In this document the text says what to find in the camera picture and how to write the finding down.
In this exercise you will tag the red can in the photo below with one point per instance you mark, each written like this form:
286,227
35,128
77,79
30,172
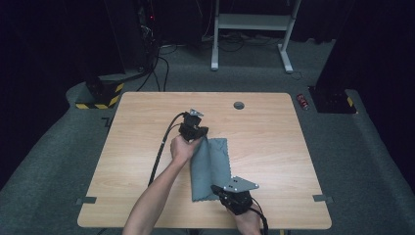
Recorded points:
302,102

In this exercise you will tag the person's right hand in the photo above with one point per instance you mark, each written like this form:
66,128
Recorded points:
248,222

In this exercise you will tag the grey cloth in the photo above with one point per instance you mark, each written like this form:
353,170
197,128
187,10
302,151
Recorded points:
208,169

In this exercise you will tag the grey tape strip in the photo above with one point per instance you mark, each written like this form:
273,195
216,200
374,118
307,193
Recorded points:
86,200
323,198

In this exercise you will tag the white metal stand frame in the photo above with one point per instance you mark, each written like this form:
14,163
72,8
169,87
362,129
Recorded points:
251,22

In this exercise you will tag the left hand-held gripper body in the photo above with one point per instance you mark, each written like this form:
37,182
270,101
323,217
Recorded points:
191,125

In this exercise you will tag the person's left hand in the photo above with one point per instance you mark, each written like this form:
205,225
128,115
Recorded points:
182,150

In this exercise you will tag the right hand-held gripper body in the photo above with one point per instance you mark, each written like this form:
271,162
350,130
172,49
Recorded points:
238,197

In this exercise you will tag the dark equipment cabinet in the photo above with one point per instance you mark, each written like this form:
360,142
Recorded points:
130,32

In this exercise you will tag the black yellow striped stand base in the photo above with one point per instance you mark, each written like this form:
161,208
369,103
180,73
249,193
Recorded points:
103,94

